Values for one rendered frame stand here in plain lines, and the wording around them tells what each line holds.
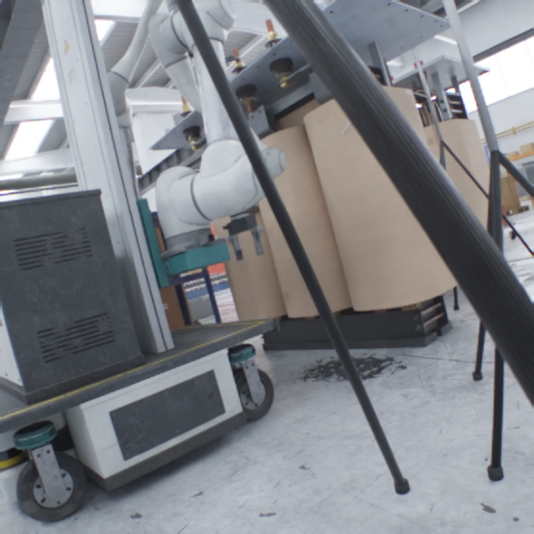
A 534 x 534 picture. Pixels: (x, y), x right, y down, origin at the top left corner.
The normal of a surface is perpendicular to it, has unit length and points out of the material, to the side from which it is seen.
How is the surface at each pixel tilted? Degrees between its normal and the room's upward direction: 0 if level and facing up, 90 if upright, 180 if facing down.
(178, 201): 89
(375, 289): 90
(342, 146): 90
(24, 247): 90
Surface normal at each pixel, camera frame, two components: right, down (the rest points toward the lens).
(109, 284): 0.63, -0.15
